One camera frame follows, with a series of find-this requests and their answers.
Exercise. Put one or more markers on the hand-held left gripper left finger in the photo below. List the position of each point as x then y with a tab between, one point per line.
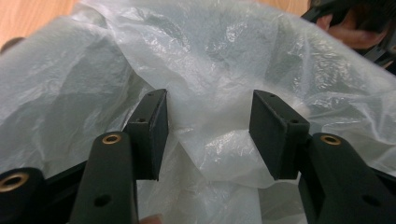
149	140

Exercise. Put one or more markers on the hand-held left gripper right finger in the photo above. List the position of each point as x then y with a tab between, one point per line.
274	140

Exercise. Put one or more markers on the white plastic bag blue band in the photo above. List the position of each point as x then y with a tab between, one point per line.
202	62

